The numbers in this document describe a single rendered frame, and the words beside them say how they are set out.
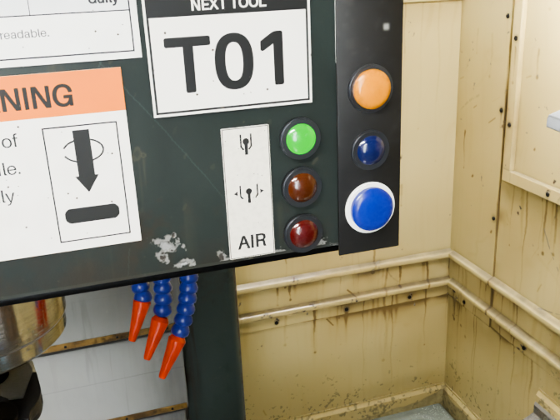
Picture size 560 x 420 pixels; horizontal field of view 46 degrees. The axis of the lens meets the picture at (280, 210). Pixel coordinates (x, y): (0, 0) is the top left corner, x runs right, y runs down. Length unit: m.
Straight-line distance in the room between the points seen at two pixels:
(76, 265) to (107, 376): 0.79
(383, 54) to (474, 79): 1.21
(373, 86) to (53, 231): 0.21
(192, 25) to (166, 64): 0.03
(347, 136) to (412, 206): 1.28
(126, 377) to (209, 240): 0.80
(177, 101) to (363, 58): 0.12
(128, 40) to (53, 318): 0.31
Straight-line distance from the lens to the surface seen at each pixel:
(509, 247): 1.59
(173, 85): 0.39
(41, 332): 0.61
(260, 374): 1.75
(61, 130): 0.39
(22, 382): 0.64
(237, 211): 0.42
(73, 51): 0.39
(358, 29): 0.42
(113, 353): 1.18
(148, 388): 1.23
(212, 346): 1.25
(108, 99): 0.39
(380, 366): 1.88
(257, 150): 0.41
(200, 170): 0.41
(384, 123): 0.44
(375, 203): 0.44
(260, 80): 0.40
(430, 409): 2.01
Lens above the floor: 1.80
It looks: 20 degrees down
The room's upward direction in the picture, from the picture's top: 3 degrees counter-clockwise
